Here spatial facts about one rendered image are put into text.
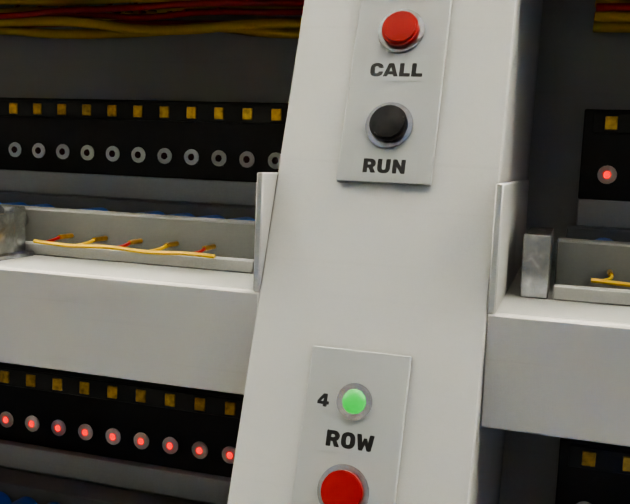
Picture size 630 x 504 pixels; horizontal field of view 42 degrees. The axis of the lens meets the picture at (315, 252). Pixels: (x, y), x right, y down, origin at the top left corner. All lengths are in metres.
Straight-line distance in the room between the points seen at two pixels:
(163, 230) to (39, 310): 0.07
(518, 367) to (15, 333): 0.23
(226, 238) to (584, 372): 0.18
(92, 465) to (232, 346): 0.23
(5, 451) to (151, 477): 0.11
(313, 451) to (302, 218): 0.10
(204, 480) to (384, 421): 0.23
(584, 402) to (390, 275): 0.09
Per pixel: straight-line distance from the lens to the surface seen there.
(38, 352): 0.40
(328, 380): 0.33
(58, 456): 0.58
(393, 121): 0.34
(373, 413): 0.32
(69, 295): 0.39
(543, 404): 0.33
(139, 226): 0.43
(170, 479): 0.54
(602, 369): 0.32
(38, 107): 0.63
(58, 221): 0.45
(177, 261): 0.41
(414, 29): 0.36
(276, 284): 0.34
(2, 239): 0.44
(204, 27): 0.56
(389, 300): 0.33
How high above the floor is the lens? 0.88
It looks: 12 degrees up
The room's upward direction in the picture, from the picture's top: 8 degrees clockwise
